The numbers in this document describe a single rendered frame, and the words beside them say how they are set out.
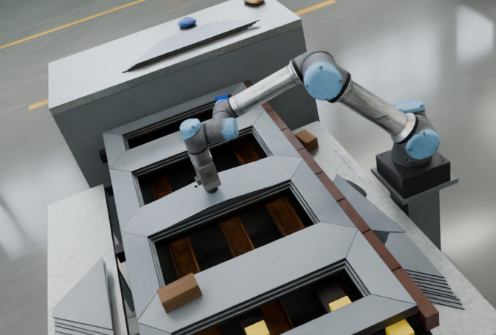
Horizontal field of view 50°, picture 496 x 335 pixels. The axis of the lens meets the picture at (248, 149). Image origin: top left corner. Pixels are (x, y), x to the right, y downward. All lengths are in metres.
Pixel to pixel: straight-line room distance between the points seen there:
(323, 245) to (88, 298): 0.82
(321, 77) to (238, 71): 1.08
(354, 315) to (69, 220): 1.33
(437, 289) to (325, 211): 0.42
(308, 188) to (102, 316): 0.82
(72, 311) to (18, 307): 1.43
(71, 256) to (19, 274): 1.37
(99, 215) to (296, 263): 0.98
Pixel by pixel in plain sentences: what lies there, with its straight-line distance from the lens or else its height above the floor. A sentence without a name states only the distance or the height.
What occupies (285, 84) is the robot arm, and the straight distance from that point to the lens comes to 1.86.
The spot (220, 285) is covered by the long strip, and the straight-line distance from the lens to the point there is 1.68.
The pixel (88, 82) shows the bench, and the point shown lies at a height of 1.05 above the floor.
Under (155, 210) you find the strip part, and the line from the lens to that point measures 2.04.
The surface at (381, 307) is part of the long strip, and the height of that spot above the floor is 0.85.
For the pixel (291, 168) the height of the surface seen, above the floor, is 0.85.
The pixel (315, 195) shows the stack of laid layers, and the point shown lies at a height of 0.85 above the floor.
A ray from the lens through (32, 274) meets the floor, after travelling 3.49.
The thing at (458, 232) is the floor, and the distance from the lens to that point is 2.91.
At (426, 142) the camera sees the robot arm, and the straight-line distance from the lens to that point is 1.87.
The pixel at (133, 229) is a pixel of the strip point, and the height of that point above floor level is 0.85.
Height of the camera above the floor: 2.08
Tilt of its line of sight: 34 degrees down
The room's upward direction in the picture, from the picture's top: 16 degrees counter-clockwise
